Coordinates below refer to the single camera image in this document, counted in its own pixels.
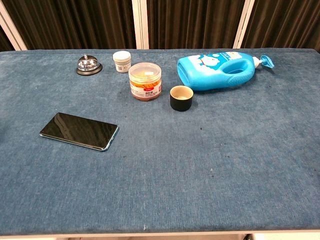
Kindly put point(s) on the light blue rectangular card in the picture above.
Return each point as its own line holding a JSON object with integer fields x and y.
{"x": 77, "y": 130}

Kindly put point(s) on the black cup beige inside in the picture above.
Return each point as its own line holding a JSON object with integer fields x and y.
{"x": 181, "y": 103}

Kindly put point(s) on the clear jar of rubber bands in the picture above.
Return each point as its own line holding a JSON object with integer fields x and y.
{"x": 145, "y": 85}

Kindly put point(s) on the blue table cloth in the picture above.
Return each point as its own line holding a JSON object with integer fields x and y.
{"x": 175, "y": 162}

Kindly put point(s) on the blue pump detergent bottle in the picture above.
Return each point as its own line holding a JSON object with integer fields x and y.
{"x": 200, "y": 77}

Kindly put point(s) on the small white lidded jar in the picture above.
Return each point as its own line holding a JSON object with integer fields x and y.
{"x": 122, "y": 61}

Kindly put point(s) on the chrome desk bell black base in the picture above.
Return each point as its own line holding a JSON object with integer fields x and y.
{"x": 87, "y": 63}

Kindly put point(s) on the black pleated curtain panel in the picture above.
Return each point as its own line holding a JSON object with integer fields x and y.
{"x": 287, "y": 22}
{"x": 3, "y": 42}
{"x": 192, "y": 22}
{"x": 75, "y": 22}

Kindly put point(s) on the white frame post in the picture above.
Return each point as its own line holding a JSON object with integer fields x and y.
{"x": 12, "y": 27}
{"x": 140, "y": 25}
{"x": 243, "y": 22}

